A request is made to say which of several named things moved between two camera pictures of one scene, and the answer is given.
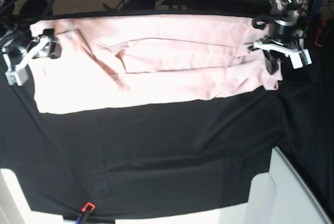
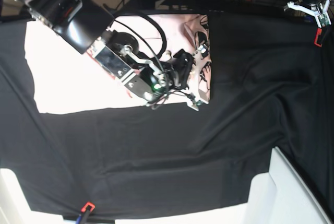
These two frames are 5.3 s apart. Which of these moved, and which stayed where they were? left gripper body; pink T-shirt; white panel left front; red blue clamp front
Moved: left gripper body; pink T-shirt
Stayed: red blue clamp front; white panel left front
